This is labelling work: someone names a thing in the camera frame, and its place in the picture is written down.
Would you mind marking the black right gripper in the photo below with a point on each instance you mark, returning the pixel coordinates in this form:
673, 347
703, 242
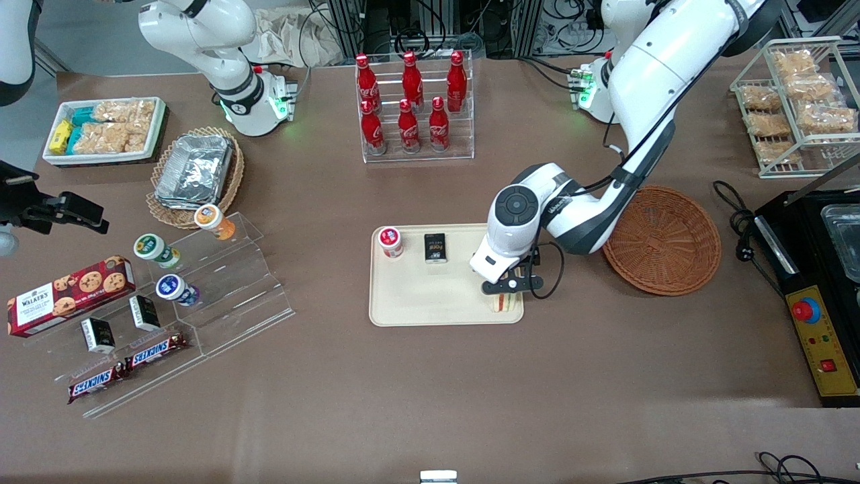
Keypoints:
15, 203

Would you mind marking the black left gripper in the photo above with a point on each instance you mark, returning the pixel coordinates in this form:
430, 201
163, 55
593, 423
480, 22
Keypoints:
525, 265

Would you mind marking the triangular sandwich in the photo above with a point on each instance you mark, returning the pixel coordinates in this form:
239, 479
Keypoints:
505, 304

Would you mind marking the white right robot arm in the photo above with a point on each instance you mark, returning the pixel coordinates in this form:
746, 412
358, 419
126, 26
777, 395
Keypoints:
228, 67

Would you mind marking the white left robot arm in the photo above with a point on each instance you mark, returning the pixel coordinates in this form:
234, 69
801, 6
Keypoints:
645, 74

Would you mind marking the beige plastic tray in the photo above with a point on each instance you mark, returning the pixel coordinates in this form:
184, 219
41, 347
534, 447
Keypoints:
430, 296

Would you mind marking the white rectangular snack tray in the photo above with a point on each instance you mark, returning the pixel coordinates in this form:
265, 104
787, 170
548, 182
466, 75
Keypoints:
158, 128

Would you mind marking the light woven wicker basket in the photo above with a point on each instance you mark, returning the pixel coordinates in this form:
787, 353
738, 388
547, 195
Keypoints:
232, 181

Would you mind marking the brown round wicker basket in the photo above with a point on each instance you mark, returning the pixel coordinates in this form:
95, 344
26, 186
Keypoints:
665, 242

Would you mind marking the teal snack packet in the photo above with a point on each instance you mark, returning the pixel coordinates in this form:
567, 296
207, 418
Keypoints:
83, 115
74, 140

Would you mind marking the clear bag rice crackers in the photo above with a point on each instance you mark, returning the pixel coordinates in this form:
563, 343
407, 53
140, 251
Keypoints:
124, 111
107, 138

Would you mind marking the yellow snack packet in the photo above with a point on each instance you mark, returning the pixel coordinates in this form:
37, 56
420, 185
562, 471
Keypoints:
60, 136

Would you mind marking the green lid yogurt cup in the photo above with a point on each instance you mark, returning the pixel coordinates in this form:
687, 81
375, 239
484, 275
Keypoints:
154, 249

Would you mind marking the small black snack box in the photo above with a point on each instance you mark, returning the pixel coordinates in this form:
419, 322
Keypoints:
98, 335
436, 247
144, 312

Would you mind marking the red Walkers cookie box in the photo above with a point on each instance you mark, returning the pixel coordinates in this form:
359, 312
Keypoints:
70, 296

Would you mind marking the silver foil container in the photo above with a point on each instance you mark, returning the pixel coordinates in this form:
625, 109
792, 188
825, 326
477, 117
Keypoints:
195, 171

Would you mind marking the blue lid yogurt cup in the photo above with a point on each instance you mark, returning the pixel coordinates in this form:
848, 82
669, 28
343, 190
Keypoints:
176, 289

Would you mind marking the red lid yogurt cup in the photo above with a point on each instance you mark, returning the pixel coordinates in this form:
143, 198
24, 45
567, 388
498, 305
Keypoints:
390, 242

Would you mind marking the orange lid yogurt cup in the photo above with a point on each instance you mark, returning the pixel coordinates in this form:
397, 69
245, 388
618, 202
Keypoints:
213, 220

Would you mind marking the Snickers chocolate bar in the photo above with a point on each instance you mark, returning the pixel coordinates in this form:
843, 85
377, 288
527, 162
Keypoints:
97, 381
154, 350

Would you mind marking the clear acrylic bottle rack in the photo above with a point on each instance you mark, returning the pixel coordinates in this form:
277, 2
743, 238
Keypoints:
463, 134

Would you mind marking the clear acrylic step display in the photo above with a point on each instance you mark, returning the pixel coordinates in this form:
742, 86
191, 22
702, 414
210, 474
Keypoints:
235, 289

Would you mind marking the red cola bottle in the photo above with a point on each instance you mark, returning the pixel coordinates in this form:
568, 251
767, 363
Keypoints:
457, 82
372, 131
412, 79
367, 84
439, 126
408, 129

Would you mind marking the beige crumpled paper bag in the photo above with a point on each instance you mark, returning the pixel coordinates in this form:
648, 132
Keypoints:
289, 37

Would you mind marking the red emergency stop button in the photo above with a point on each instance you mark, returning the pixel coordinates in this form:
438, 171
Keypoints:
805, 310

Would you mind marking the clear bag fried snack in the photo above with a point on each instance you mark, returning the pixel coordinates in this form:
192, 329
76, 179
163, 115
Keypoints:
776, 152
811, 86
793, 62
760, 97
768, 125
826, 118

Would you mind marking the black machine base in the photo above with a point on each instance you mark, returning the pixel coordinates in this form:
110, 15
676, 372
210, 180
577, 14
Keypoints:
813, 255

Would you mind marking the yellow control panel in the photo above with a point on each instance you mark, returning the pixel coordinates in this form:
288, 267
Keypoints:
833, 349

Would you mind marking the black equipment frame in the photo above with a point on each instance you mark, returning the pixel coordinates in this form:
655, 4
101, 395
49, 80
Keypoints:
383, 23

